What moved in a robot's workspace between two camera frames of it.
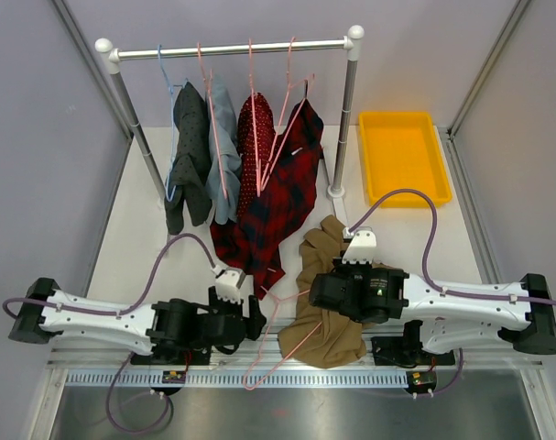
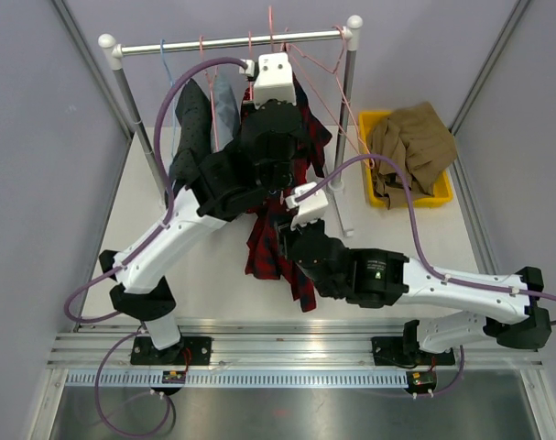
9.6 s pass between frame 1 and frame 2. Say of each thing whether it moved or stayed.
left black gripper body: moved
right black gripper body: moved
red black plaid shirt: moved
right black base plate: stayed
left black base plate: stayed
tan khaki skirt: moved
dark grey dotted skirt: stayed
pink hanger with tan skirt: moved
